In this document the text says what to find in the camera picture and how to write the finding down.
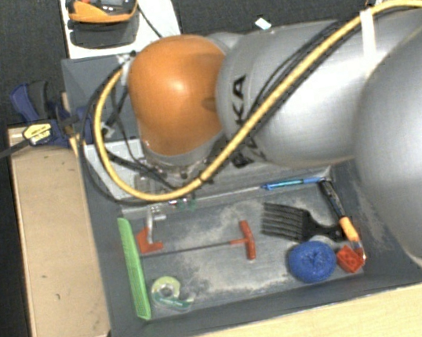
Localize green plastic comb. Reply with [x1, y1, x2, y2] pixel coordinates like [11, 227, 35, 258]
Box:
[116, 214, 154, 324]

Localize red toy brick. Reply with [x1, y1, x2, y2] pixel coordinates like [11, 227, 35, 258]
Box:
[333, 241, 369, 277]

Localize red T-handle hex key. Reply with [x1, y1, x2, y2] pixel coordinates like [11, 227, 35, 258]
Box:
[137, 219, 259, 278]

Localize blue round scrubber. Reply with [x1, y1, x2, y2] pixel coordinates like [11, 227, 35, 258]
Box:
[284, 237, 341, 288]

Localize blue pen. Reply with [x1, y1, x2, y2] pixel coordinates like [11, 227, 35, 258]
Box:
[259, 172, 328, 194]

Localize clear tape dispenser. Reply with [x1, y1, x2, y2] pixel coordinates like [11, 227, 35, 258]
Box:
[147, 271, 198, 318]

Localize grey metal bin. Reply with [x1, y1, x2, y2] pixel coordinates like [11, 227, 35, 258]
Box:
[60, 6, 422, 337]

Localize red angled plastic piece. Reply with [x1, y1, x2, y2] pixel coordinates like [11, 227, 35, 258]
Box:
[134, 224, 166, 256]

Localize pale wood flat board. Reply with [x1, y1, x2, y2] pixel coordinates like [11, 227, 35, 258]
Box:
[0, 116, 114, 337]

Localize black hair pick comb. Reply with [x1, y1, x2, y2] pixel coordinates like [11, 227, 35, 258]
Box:
[256, 190, 347, 254]

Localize black and orange marker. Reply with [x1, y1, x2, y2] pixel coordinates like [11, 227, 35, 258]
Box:
[317, 175, 365, 256]

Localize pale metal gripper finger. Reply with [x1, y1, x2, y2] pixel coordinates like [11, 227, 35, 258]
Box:
[141, 205, 171, 247]

